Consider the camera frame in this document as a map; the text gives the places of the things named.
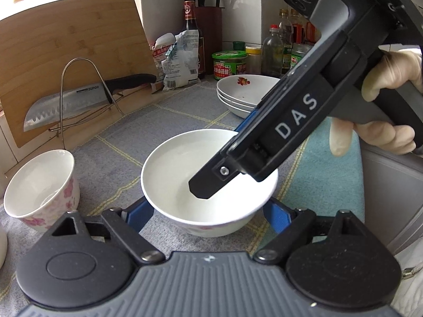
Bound white bowl pink flowers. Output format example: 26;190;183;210
141;129;278;237

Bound white plate fruit motif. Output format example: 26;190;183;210
222;102;252;119

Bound white plate with food stain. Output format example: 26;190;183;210
217;93;256;111

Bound gloved right hand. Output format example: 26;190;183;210
329;51;422;157

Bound teal cloth mat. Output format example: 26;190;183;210
273;118;365;221

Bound clear glass bottle red cap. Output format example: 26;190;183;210
262;24;284;78

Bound green lid sauce jar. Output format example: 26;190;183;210
212;50;247;80

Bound white salt bag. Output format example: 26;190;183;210
161;29;199;91

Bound yellow lid jar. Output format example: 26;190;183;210
245;46;262;74

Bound red white seasoning bag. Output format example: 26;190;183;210
151;33;176;83

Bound dark knife block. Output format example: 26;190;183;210
195;0;222;75

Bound dark soy sauce bottle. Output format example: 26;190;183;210
183;0;205;79

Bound bamboo cutting board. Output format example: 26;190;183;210
1;0;157;147

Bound metal wire board rack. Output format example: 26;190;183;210
47;57;125;149

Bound santoku knife black handle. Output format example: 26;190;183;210
23;74;156;132

